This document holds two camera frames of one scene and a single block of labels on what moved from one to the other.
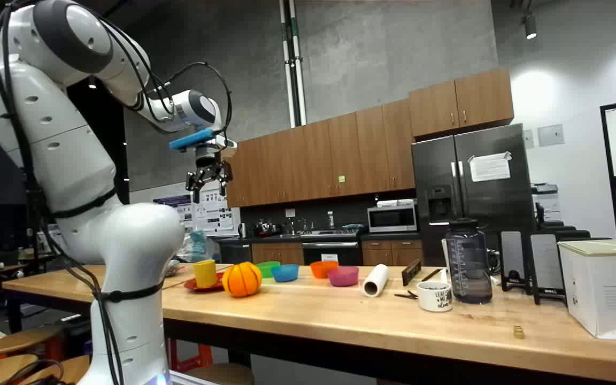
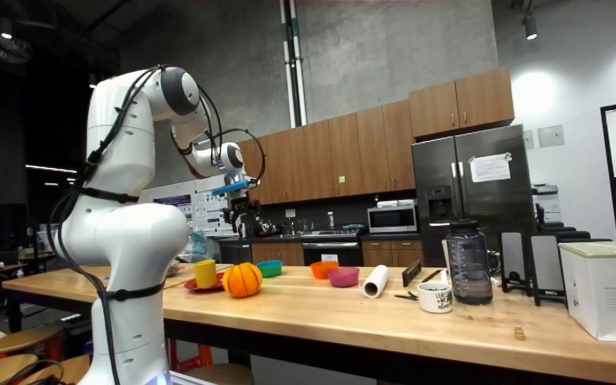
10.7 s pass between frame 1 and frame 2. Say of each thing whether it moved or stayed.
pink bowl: stayed
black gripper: moved
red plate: stayed
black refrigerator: stayed
